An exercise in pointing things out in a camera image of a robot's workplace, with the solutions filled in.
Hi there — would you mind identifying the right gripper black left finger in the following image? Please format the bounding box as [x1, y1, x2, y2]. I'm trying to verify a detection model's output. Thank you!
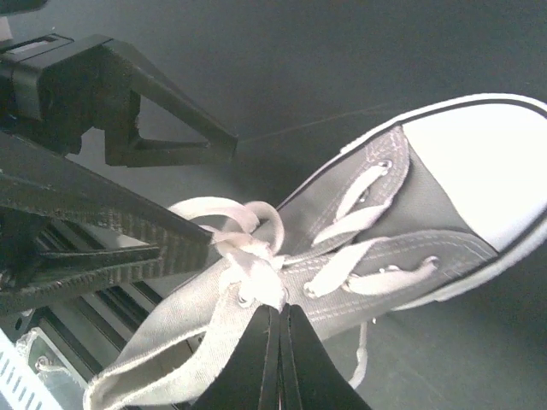
[191, 306, 280, 410]

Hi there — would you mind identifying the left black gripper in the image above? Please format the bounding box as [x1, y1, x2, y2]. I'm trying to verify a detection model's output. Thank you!
[1, 34, 237, 167]

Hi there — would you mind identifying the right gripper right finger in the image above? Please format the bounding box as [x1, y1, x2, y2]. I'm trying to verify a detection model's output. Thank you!
[279, 304, 370, 410]

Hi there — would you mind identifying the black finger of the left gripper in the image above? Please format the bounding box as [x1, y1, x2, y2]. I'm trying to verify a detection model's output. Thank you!
[1, 133, 211, 315]

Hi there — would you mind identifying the white slotted cable duct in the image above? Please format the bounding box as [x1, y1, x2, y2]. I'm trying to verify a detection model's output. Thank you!
[0, 331, 60, 410]

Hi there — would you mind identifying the grey sneaker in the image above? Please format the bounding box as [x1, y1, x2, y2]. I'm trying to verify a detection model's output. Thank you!
[83, 93, 546, 409]

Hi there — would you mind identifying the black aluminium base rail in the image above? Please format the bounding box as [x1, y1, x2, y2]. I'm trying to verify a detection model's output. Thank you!
[0, 221, 172, 385]

